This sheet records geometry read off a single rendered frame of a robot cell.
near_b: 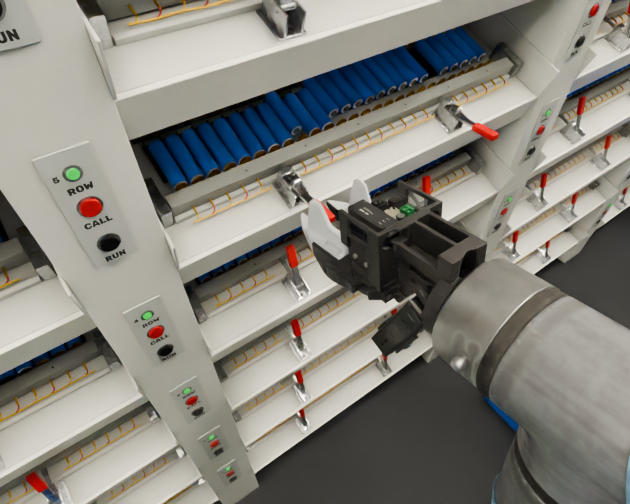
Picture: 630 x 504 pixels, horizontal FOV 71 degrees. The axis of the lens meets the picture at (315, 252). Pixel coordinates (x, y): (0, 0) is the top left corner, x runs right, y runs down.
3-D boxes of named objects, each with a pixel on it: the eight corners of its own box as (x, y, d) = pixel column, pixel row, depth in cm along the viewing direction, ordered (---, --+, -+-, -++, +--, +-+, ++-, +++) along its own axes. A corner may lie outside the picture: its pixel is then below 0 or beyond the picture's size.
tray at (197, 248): (521, 117, 73) (560, 71, 65) (181, 285, 51) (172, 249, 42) (445, 37, 79) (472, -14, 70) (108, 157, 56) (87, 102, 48)
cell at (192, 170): (179, 142, 53) (205, 182, 52) (165, 147, 53) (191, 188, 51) (178, 131, 52) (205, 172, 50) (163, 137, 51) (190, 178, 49)
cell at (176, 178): (163, 147, 53) (189, 188, 51) (149, 153, 52) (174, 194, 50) (161, 137, 51) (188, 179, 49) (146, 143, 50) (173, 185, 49)
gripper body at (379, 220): (397, 175, 41) (509, 232, 33) (397, 247, 46) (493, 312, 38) (330, 208, 38) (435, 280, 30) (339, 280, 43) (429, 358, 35)
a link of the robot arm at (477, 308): (546, 348, 36) (463, 416, 32) (495, 314, 39) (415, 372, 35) (573, 264, 30) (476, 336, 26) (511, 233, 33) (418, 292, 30)
